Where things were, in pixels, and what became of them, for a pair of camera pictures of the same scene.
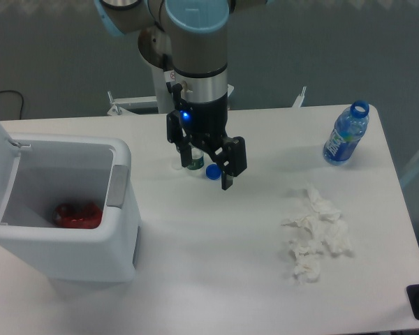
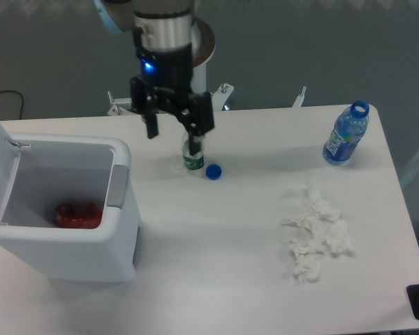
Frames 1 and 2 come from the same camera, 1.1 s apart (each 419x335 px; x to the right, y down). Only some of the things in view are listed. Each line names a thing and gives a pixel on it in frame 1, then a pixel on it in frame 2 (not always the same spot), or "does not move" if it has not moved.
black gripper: (205, 123) -> (167, 72)
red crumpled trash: (86, 215) does not move
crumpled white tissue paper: (322, 227) does not move
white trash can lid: (2, 157) does not move
